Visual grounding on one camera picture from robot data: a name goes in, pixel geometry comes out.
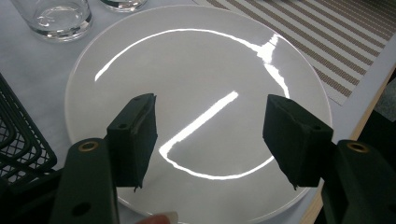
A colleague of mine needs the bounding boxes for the clear drinking glass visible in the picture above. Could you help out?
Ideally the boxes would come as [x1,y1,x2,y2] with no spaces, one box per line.
[99,0,149,13]
[10,0,93,43]

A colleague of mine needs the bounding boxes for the black wire cutlery basket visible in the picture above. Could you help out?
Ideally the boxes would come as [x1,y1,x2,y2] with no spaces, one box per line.
[0,73,59,188]

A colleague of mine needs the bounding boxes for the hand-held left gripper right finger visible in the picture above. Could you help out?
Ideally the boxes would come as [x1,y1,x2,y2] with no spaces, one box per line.
[262,93,334,190]

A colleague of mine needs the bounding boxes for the striped woven placemat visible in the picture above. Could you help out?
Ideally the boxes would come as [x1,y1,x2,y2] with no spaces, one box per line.
[192,0,396,106]

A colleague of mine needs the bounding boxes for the light grey table cover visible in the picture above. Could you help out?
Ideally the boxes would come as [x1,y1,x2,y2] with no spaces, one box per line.
[0,0,396,224]

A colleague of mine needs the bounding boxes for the white plate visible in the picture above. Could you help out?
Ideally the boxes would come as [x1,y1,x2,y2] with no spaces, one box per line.
[64,4,333,223]

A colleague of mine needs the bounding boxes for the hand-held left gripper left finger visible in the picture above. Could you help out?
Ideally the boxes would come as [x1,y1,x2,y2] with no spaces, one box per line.
[106,92,159,192]

